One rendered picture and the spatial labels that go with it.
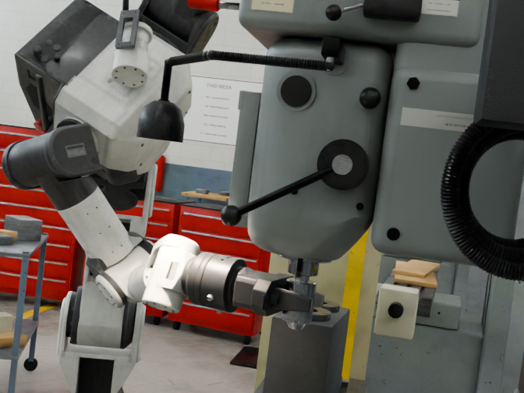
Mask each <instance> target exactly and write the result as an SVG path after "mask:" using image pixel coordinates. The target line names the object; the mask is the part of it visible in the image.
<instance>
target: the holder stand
mask: <svg viewBox="0 0 524 393"><path fill-rule="evenodd" d="M349 314H350V309H348V308H343V307H340V304H338V303H336V302H333V301H330V300H326V299H324V303H323V307H321V308H320V307H314V308H313V317H312V322H311V323H310V324H306V325H305V327H304V328H303V329H302V330H296V329H291V328H289V326H288V324H287V321H285V320H282V318H281V317H282V311H281V312H279V313H277V314H275V315H274V316H273V317H272V321H271V333H270V339H269V346H268V352H267V364H266V370H265V377H264V389H263V393H339V391H340V385H341V379H342V367H343V361H344V355H345V343H346V337H347V331H348V325H349Z"/></svg>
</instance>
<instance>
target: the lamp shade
mask: <svg viewBox="0 0 524 393"><path fill-rule="evenodd" d="M184 129H185V123H184V119H183V115H182V110H181V109H180V108H179V107H178V106H177V105H176V104H175V103H171V102H170V101H167V100H161V99H158V101H152V102H151V103H149V104H146V105H145V106H144V108H143V111H142V113H141V115H140V117H139V119H138V126H137V134H136V137H141V138H147V139H153V140H166V141H172V142H179V143H182V142H183V136H184Z"/></svg>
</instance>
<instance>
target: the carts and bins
mask: <svg viewBox="0 0 524 393"><path fill-rule="evenodd" d="M42 222H43V221H42V220H39V219H36V218H32V217H29V216H26V215H6V216H5V226H4V229H0V256H9V257H22V264H21V272H20V280H19V294H18V301H17V308H16V318H15V317H14V316H13V315H11V314H9V313H6V312H0V359H10V360H11V367H10V375H9V388H8V393H15V388H16V374H17V367H18V360H19V358H20V356H21V355H22V353H23V350H24V349H25V348H26V346H27V343H28V341H29V340H30V351H29V358H27V359H26V360H25V362H24V364H23V365H24V368H25V369H26V370H28V371H33V370H35V369H36V368H37V365H38V363H37V360H36V359H35V358H34V354H35V347H36V340H37V326H38V324H39V320H38V318H39V311H40V304H41V290H42V282H43V275H44V261H45V254H46V246H47V239H48V234H47V233H44V232H43V233H42V234H41V230H42ZM39 247H41V251H40V258H39V265H38V273H37V287H36V294H35V302H34V315H33V319H24V318H23V309H24V301H25V294H26V286H27V272H28V265H29V258H30V257H31V256H32V255H33V254H34V252H35V251H36V250H37V249H38V248H39Z"/></svg>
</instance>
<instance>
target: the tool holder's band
mask: <svg viewBox="0 0 524 393"><path fill-rule="evenodd" d="M286 285H287V286H288V287H291V288H294V289H303V290H314V289H316V287H317V283H316V282H315V281H311V280H309V281H308V282H304V281H296V280H295V278H288V279H287V280H286Z"/></svg>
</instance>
